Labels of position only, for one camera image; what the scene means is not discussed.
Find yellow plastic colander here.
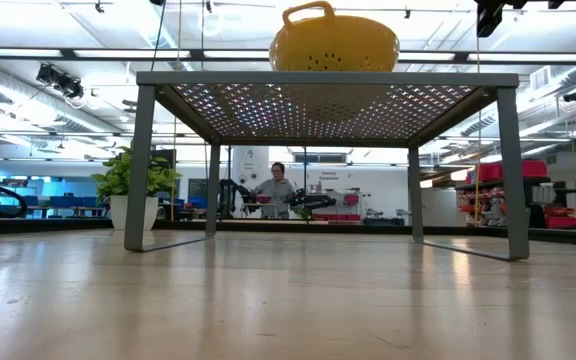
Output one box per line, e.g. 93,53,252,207
268,0,401,73

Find red storage bins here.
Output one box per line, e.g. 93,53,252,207
477,159,549,183

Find grey perforated metal stand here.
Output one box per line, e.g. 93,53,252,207
123,70,531,262

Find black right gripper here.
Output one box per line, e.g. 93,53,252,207
475,0,567,39

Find red crates row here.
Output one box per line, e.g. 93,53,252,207
310,213,363,223

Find person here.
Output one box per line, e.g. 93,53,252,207
252,161,298,220

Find black hanging cable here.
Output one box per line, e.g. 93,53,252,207
148,0,169,72

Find dark shelf unit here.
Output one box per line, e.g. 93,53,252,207
455,159,576,231

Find black ceiling spotlight cluster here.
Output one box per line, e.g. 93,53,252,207
35,62,86,100

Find green plant in white pot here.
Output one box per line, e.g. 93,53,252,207
91,146,183,232

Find overhead light beam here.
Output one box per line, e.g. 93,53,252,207
0,46,576,65

